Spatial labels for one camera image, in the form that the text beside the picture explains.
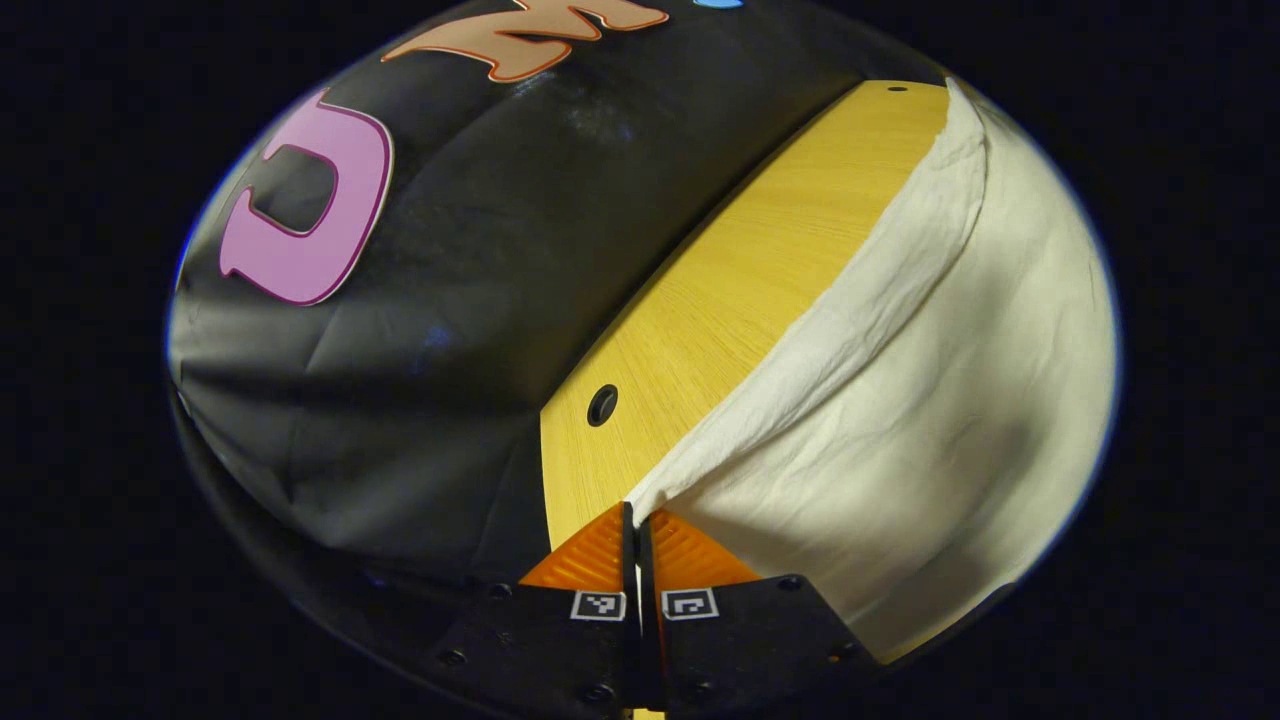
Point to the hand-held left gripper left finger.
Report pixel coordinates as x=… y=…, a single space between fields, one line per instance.
x=560 y=640

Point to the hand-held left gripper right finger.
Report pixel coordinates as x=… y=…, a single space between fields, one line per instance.
x=740 y=640

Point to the white jeans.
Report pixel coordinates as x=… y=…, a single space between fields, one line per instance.
x=930 y=430

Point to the black backdrop cloth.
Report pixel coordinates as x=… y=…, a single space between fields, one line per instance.
x=480 y=280

